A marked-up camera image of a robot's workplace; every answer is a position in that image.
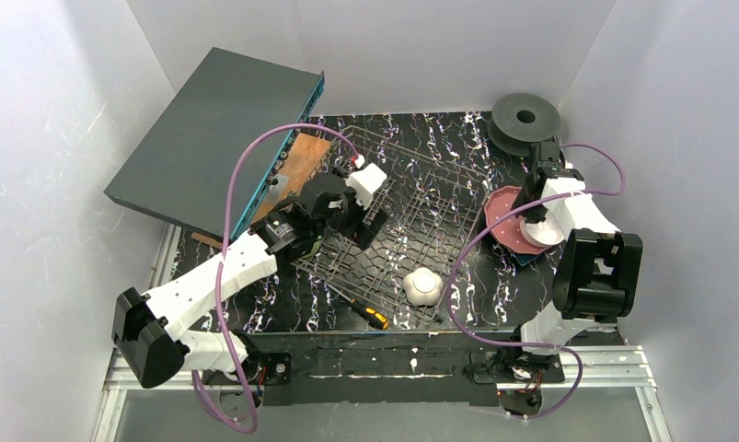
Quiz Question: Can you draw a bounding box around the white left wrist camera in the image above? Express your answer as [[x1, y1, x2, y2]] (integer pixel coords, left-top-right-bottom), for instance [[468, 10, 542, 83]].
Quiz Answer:
[[346, 155, 387, 210]]

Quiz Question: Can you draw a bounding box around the wooden board with bracket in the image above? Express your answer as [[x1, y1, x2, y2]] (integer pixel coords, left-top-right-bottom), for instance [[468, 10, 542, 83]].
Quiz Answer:
[[191, 133, 332, 251]]

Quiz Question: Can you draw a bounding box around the pink polka dot plate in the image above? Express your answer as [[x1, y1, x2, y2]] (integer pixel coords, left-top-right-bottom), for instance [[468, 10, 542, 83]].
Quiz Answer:
[[483, 185, 550, 256]]

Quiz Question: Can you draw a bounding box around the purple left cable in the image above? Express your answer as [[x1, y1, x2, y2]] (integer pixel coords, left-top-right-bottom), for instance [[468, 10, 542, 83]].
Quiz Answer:
[[191, 123, 364, 436]]

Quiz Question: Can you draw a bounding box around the black filament spool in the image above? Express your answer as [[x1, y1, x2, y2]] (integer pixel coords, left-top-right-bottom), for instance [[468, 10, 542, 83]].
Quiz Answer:
[[487, 92, 561, 157]]

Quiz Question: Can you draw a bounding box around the purple cable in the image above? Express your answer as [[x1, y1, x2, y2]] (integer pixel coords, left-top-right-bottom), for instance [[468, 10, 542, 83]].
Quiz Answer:
[[445, 143, 628, 422], [191, 123, 364, 436]]

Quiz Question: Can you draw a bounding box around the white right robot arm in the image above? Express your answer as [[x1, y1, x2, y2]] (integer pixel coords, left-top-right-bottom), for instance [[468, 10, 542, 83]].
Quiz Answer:
[[464, 141, 643, 387]]

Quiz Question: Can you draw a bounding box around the yellow black screwdriver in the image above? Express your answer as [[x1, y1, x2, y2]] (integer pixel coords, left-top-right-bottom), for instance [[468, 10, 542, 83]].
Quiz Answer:
[[333, 288, 389, 331]]

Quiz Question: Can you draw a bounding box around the white flower shaped bowl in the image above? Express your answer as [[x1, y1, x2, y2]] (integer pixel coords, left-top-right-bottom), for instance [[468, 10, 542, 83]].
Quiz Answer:
[[402, 267, 445, 307]]

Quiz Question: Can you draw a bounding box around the pink patterned bowl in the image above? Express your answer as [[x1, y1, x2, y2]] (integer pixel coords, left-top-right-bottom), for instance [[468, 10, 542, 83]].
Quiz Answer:
[[520, 215, 565, 248]]

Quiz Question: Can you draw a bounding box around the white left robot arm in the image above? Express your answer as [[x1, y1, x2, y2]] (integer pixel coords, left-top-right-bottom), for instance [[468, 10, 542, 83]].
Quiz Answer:
[[111, 164, 388, 389]]

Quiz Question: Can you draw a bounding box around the dark blue plate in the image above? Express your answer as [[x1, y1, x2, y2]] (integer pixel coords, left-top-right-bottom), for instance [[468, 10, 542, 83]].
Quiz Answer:
[[510, 251, 546, 266]]

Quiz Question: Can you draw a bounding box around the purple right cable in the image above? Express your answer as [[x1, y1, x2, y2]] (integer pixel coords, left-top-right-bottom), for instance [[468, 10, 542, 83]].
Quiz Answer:
[[445, 143, 628, 422]]

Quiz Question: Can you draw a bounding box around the dark grey flat box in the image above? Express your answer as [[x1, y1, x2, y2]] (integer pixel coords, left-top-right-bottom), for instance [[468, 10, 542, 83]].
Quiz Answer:
[[104, 47, 325, 238]]

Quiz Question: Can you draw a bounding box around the grey wire dish rack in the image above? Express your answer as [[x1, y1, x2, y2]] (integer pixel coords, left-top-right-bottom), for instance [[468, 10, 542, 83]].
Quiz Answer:
[[294, 125, 488, 330]]

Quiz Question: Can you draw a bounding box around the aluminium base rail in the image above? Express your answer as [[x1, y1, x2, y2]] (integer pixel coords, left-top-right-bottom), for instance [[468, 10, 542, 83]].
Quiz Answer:
[[91, 222, 672, 442]]

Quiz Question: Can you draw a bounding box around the light green ceramic mug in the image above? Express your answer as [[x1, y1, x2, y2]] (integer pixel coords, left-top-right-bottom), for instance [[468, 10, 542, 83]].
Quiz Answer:
[[296, 236, 322, 259]]

